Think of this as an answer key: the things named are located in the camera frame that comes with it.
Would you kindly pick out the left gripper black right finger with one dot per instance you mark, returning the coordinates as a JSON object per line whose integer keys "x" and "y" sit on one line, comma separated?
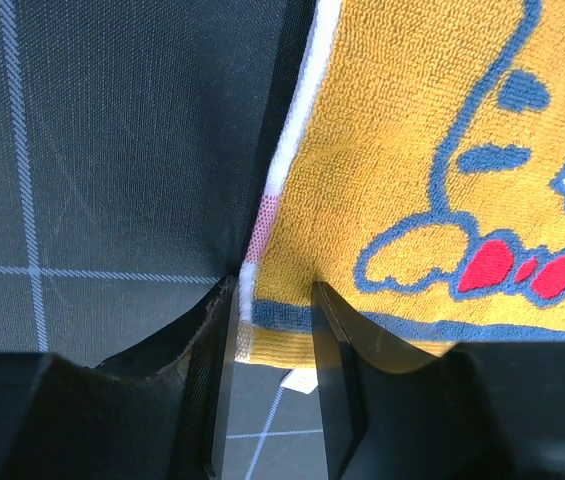
{"x": 393, "y": 411}

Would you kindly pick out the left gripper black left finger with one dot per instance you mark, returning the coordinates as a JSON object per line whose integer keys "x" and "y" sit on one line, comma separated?
{"x": 157, "y": 410}

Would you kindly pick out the yellow blue patterned towel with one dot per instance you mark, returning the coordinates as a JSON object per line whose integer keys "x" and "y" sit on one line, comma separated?
{"x": 421, "y": 173}

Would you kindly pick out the black grid mat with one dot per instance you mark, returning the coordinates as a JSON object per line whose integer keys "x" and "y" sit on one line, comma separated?
{"x": 135, "y": 142}

